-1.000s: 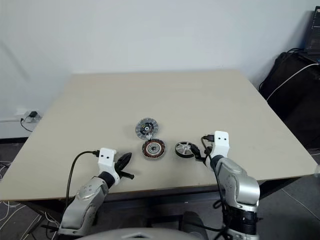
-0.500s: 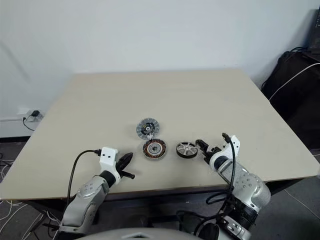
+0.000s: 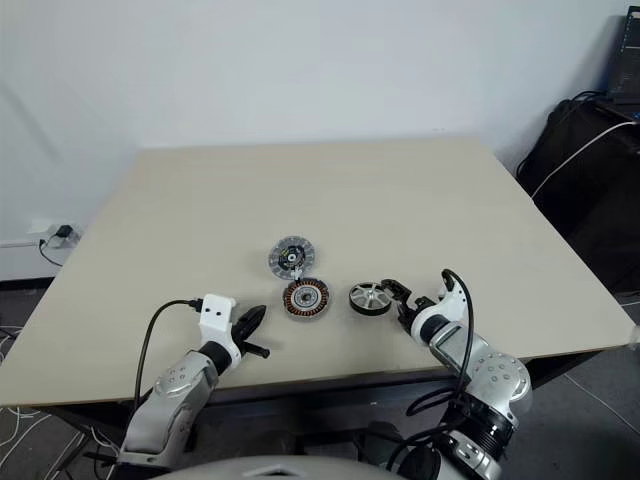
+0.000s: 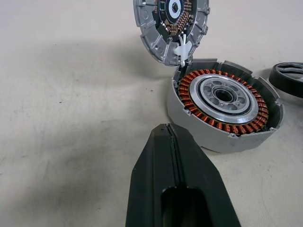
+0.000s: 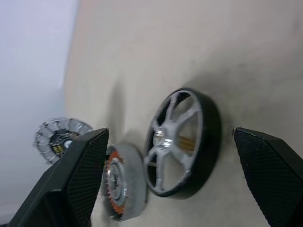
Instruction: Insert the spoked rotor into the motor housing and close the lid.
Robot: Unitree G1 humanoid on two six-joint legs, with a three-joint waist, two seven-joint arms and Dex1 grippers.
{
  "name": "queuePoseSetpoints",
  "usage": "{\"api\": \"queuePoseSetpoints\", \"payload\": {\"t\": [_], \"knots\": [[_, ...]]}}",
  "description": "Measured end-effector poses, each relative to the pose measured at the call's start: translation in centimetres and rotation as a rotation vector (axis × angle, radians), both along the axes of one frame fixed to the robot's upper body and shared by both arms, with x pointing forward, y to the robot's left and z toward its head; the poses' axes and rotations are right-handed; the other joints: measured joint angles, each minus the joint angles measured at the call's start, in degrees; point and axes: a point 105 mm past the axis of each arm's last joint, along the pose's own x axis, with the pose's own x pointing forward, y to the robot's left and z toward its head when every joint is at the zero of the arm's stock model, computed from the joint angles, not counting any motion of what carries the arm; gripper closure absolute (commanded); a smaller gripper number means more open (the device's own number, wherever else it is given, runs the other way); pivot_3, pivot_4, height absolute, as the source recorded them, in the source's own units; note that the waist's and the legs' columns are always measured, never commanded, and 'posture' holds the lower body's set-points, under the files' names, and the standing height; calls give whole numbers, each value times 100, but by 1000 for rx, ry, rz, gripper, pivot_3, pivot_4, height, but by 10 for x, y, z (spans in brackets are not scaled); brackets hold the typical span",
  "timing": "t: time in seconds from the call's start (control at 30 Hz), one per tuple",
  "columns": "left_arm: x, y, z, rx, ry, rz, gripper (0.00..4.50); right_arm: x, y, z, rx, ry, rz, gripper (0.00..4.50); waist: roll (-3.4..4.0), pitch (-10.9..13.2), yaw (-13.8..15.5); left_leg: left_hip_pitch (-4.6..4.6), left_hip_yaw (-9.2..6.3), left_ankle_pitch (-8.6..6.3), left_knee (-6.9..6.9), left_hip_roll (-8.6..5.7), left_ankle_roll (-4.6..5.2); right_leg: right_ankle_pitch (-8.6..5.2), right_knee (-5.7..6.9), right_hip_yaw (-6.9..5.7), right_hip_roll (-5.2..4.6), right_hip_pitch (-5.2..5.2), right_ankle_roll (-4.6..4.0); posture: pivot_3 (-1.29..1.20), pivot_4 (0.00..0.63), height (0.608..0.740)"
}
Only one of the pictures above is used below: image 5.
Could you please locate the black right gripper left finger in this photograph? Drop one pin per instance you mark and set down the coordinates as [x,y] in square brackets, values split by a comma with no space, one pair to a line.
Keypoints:
[71,184]

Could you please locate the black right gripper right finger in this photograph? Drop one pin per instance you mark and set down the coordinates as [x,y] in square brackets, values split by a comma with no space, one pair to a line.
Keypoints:
[272,170]

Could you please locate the grey round motor lid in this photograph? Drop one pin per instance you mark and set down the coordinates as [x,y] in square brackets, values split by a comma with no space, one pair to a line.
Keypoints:
[45,142]

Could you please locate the grey motor housing copper windings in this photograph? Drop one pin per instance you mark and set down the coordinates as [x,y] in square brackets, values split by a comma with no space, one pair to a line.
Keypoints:
[135,177]

